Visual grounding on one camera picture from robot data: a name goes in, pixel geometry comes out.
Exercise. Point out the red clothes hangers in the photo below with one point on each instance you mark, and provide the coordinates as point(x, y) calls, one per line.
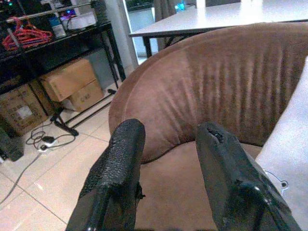
point(25, 36)

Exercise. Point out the cardboard box with label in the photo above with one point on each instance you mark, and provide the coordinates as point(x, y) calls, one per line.
point(20, 108)

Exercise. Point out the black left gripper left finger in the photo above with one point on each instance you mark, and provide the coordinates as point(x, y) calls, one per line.
point(115, 168)

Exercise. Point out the black box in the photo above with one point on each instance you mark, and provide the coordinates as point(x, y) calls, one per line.
point(10, 146)

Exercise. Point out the black metal shelf rack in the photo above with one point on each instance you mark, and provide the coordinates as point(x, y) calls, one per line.
point(60, 55)

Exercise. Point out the silver metal rod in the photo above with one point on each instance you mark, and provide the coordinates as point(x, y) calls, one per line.
point(48, 11)

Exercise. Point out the brown suede sofa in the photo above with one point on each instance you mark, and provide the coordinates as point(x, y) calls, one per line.
point(204, 101)

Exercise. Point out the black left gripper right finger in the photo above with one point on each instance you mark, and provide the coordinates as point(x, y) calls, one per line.
point(231, 173)

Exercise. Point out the white power strip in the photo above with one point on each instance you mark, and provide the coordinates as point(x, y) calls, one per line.
point(48, 144)

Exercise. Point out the white pillow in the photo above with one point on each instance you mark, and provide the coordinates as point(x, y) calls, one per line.
point(288, 144)

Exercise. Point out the small cardboard box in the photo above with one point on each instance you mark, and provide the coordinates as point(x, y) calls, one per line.
point(85, 96)

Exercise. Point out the white table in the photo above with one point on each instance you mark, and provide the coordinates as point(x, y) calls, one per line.
point(216, 19)

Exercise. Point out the large cardboard box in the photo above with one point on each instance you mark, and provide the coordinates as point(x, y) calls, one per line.
point(69, 78)

